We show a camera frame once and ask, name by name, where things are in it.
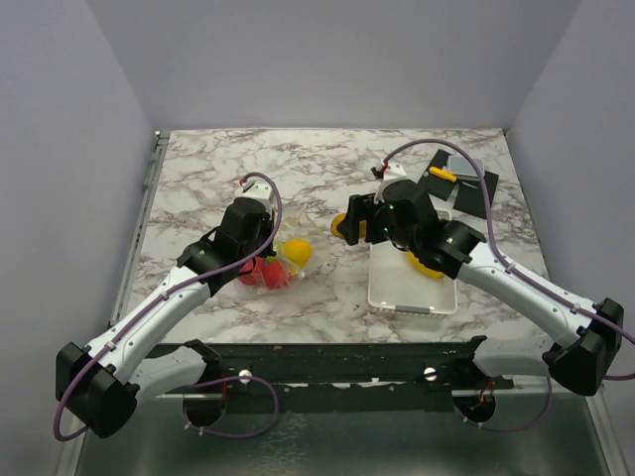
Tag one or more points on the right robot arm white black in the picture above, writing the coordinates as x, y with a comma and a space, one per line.
583, 336

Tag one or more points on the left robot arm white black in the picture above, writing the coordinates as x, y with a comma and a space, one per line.
101, 384

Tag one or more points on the small red toy fruit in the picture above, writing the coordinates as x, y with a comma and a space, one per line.
275, 276

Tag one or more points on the clear zip top bag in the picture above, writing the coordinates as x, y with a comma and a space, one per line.
296, 224

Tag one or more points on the black foam block right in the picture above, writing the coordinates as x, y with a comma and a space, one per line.
469, 198

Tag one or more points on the white perforated plastic basket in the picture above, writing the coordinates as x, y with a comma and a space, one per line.
397, 284

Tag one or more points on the yellow handled knife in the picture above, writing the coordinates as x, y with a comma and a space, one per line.
448, 176

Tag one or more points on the orange yellow toy potato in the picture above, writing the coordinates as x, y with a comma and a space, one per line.
335, 224

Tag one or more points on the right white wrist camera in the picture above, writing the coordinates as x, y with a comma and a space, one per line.
386, 174

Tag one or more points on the black foam block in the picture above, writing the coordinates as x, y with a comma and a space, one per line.
469, 198
437, 186

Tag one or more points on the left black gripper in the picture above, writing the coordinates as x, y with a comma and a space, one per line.
268, 225

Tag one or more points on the yellow toy lemon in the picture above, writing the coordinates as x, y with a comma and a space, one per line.
298, 251

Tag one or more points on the red toy apple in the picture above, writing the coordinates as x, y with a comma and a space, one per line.
251, 274

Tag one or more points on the aluminium rail left edge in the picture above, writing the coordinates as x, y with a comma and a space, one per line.
149, 189

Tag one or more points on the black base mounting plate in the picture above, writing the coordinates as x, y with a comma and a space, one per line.
344, 378

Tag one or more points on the black foam block left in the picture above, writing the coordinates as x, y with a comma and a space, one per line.
437, 186

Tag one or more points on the aluminium rail frame front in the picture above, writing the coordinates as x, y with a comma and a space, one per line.
536, 427

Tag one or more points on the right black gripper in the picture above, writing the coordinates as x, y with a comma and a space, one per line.
360, 207

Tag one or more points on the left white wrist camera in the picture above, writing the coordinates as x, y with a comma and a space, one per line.
258, 189

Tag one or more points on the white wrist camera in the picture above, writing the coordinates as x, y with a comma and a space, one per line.
258, 189
386, 174

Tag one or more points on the yellow toy mango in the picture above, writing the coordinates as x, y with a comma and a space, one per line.
424, 270

